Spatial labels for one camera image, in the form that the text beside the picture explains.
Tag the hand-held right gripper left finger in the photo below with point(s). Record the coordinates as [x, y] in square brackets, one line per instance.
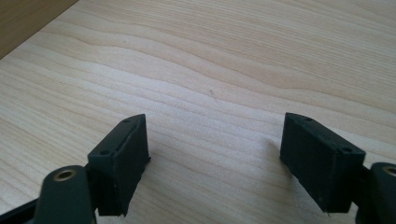
[120, 165]

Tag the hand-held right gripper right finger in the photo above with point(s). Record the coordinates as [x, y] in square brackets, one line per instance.
[320, 168]

